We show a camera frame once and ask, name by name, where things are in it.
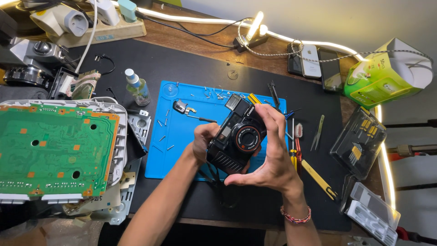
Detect glowing LED strip light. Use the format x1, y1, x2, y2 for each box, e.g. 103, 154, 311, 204
0, 0, 397, 210

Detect module with ribbon cable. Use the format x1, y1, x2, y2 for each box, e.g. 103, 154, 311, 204
47, 67, 102, 102

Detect metal camera part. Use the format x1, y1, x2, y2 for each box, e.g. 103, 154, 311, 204
173, 99, 197, 115

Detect grey plastic frame part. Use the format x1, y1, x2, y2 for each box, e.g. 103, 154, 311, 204
126, 109, 152, 163

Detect thin black cable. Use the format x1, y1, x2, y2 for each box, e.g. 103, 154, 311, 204
136, 10, 255, 49

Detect teal plug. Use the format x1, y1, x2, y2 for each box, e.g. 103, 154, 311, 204
117, 0, 138, 23

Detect silver tweezers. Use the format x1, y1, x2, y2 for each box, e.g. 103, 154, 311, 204
310, 114, 325, 152

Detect white metal bracket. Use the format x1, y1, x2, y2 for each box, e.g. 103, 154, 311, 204
91, 157, 143, 226

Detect white charger plug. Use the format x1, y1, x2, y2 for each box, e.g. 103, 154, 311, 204
89, 0, 120, 27

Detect black rod with brass joint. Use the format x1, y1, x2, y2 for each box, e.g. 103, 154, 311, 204
387, 143, 437, 158

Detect white phone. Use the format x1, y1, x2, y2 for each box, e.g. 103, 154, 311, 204
299, 44, 322, 80

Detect green cardboard box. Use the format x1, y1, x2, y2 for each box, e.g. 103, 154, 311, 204
343, 37, 434, 110

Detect black metal rod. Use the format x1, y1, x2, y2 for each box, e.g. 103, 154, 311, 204
384, 119, 437, 129

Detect red braided wrist bracelet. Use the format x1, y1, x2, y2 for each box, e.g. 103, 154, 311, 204
280, 205, 312, 225

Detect clear spray bottle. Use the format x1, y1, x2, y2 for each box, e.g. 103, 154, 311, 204
124, 68, 152, 107

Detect green circuit board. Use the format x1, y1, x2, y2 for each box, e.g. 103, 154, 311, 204
0, 104, 120, 198

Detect white socket adapter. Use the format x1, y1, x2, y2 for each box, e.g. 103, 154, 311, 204
30, 4, 90, 38

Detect small black screwdriver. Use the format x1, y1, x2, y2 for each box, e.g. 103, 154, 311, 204
186, 114, 218, 124

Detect black light strip clip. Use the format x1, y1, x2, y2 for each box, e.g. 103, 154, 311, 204
232, 33, 269, 53

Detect small black phone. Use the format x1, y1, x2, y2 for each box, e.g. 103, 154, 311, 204
287, 42, 304, 77

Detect yellow handled screwdriver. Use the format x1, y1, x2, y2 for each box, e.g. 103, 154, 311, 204
290, 118, 297, 172

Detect black desk mat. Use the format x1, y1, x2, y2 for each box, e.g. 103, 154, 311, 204
66, 38, 353, 232

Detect silver vintage camera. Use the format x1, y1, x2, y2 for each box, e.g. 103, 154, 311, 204
3, 37, 70, 90

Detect black cable with plug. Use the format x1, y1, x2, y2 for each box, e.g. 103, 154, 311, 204
94, 54, 116, 76

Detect white plastic tool case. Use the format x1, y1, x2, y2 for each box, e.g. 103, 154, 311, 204
345, 200, 399, 246

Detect red handled brush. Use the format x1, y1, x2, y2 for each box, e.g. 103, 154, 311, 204
294, 123, 305, 175

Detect beige power strip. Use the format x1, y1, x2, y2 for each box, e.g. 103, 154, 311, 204
55, 12, 147, 49

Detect clear suction cup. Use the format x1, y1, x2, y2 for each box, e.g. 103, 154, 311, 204
162, 83, 179, 98

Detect black camera strap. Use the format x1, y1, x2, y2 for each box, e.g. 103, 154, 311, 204
198, 161, 240, 209

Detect clear flat plastic case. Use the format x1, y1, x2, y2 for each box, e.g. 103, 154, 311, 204
350, 182, 401, 230

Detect black tweezers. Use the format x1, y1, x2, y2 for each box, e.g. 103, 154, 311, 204
267, 80, 281, 110

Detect white plastic device casing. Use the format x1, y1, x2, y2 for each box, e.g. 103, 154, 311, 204
0, 97, 129, 205

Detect person's right hand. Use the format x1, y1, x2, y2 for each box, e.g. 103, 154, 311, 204
224, 104, 305, 201

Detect clear screwdriver bit case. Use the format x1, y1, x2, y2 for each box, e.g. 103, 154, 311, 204
329, 105, 388, 181

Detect white power cable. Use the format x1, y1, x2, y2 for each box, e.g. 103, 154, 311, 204
74, 0, 99, 74

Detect yellow pry tool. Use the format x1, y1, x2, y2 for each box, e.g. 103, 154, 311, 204
301, 159, 338, 201

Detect person's left hand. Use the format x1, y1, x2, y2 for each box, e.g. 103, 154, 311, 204
192, 122, 221, 165

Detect blue silicone repair mat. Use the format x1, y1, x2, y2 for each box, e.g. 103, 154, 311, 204
145, 81, 287, 182

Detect large black phone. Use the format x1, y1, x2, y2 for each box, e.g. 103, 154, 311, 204
317, 47, 343, 93

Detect black compact film camera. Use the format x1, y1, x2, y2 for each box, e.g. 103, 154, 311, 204
206, 94, 268, 175

